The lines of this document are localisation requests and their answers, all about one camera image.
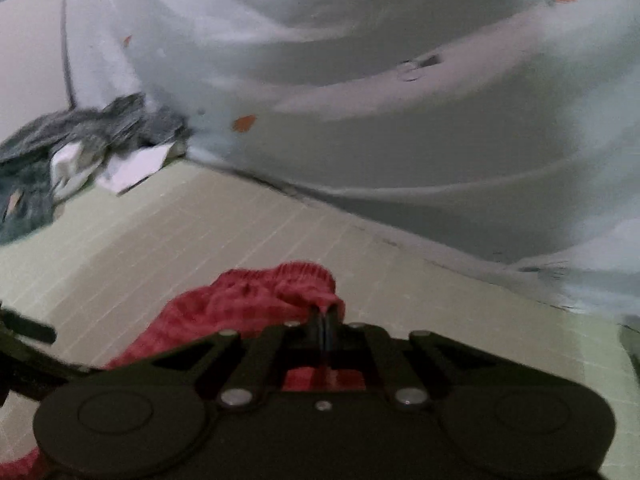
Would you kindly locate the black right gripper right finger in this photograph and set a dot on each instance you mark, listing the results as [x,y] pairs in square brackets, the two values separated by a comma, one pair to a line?
[369,350]

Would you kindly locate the light blue printed bedsheet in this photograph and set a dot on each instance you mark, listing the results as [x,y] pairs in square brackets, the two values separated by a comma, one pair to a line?
[501,136]

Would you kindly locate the dark blue plaid cloth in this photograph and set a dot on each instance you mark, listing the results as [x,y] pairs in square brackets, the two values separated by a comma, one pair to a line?
[123,126]

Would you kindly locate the white folded cloth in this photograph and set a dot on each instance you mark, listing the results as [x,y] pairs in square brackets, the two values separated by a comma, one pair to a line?
[120,164]

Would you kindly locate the green grid cutting mat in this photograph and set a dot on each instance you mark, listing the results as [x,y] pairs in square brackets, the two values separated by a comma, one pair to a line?
[107,264]

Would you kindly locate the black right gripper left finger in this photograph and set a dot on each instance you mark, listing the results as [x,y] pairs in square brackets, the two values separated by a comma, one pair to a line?
[267,359]

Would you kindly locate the red checked cloth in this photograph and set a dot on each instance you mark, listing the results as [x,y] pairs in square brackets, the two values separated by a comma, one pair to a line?
[244,300]

